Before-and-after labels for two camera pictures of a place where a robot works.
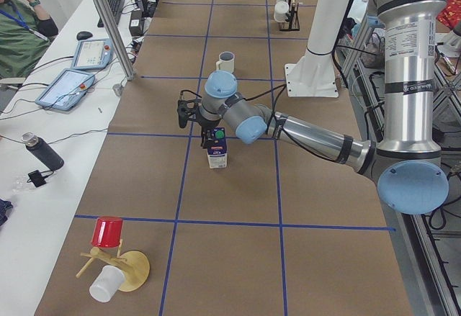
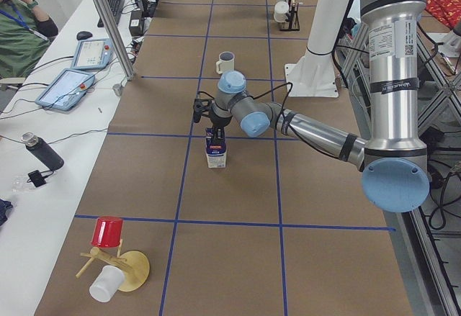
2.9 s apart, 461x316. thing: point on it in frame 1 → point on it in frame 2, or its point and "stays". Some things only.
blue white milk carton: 217,155 stays
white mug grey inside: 226,61 stays
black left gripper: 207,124 → 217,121
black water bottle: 43,150 stays
